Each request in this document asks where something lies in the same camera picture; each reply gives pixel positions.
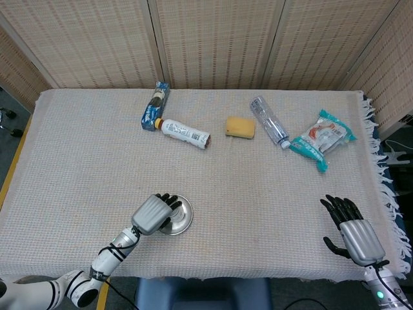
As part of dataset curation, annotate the black and silver right hand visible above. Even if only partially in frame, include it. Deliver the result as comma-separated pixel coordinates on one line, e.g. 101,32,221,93
319,194,390,267

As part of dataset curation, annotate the black and silver left hand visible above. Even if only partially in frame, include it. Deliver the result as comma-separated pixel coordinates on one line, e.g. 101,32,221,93
130,192,183,236

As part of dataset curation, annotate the round metal plate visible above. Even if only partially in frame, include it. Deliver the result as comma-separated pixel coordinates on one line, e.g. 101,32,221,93
160,194,194,236

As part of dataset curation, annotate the white bottle with yellow cap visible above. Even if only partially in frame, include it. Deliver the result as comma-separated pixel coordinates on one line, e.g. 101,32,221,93
154,118,212,151

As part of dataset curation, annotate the beige woven tablecloth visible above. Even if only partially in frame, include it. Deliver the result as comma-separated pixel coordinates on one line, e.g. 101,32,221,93
0,88,412,282

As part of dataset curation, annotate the blue cookie box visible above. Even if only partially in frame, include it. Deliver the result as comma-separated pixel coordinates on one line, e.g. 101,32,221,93
140,81,171,132

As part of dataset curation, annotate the teal snack bag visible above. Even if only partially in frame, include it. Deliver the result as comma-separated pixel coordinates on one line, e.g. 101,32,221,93
288,108,358,172

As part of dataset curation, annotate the yellow sponge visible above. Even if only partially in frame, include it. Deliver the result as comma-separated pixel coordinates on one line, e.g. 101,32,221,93
225,116,256,140

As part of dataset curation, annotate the clear plastic water bottle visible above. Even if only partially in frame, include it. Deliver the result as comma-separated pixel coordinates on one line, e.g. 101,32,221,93
250,95,291,150

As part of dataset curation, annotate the office chair caster base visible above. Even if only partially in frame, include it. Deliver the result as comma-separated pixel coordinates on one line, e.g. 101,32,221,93
0,108,23,136

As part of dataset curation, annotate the woven folding screen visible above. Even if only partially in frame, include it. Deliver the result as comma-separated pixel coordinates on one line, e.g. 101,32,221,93
0,0,413,136

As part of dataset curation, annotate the black floor cable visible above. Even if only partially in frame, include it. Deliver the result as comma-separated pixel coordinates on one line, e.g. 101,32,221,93
287,298,325,310

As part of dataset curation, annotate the white bracket stand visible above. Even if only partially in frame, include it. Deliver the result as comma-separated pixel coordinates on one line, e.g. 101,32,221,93
385,140,410,166

